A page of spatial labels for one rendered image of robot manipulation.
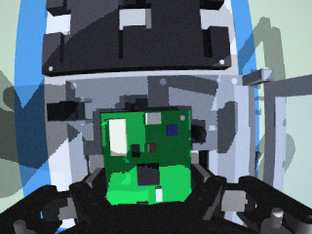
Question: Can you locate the green circuit board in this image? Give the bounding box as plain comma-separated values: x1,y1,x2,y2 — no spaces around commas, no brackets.
100,110,191,205

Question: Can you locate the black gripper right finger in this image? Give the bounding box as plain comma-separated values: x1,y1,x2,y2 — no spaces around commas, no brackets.
169,163,312,234

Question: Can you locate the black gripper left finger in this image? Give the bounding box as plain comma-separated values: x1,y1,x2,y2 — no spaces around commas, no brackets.
0,168,127,234

